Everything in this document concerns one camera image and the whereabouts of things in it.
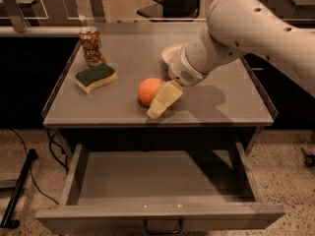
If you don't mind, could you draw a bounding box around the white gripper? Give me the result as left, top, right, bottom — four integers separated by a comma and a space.
148, 44, 206, 119

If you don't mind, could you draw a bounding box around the orange fruit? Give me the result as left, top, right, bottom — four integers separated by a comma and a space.
138, 78, 162, 106

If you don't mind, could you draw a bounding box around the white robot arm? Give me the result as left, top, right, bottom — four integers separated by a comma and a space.
148, 0, 315, 119

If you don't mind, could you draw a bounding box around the grey open top drawer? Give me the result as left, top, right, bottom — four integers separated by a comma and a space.
36, 144, 284, 235

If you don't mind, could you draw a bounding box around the white paper bowl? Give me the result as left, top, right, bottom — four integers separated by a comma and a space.
161, 44, 183, 67

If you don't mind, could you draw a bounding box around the grey cabinet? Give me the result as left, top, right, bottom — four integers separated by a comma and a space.
43, 23, 277, 150

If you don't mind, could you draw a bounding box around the green yellow sponge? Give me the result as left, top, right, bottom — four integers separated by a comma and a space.
75, 64, 117, 93

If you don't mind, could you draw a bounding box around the black office chair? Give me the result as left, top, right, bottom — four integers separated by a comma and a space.
137, 0, 201, 22

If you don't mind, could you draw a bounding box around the orange patterned drink can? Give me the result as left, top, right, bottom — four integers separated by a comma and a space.
79, 27, 105, 67

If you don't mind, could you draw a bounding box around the black caster wheel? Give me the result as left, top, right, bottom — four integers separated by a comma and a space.
301, 148, 315, 167

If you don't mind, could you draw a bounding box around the black floor stand bar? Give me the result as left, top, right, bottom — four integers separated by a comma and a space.
0, 148, 38, 229

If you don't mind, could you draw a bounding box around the black floor cable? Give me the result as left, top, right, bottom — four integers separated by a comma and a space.
9, 128, 70, 206

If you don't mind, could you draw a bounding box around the black drawer handle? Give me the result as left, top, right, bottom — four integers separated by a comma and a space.
143, 218, 183, 235

